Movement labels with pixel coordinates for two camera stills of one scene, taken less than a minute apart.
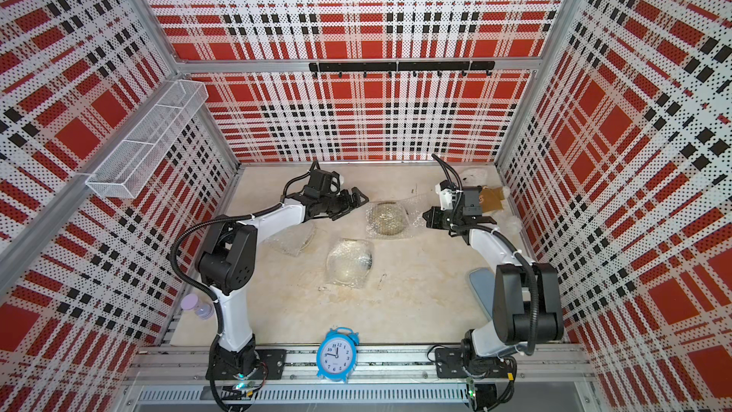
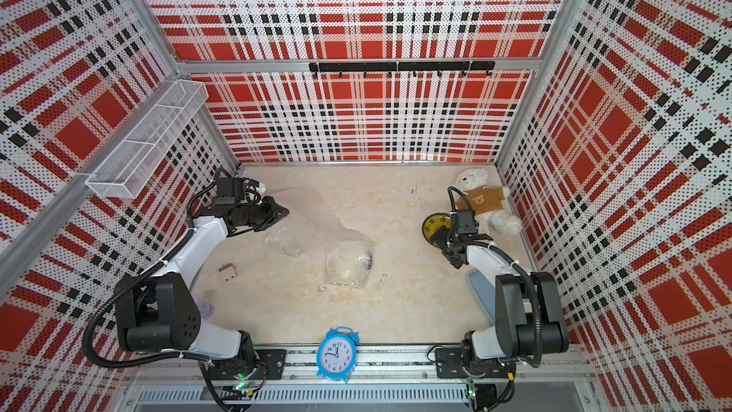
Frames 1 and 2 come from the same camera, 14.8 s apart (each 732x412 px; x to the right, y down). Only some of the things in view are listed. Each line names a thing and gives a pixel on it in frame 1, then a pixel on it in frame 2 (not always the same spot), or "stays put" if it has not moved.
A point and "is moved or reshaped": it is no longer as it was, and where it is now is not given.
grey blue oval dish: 482,279 stays put
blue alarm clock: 336,354 stays put
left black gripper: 345,205 -> 271,218
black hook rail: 415,67 stays put
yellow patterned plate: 387,217 is moved or reshaped
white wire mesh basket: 131,162 stays put
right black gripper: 433,221 -> 439,237
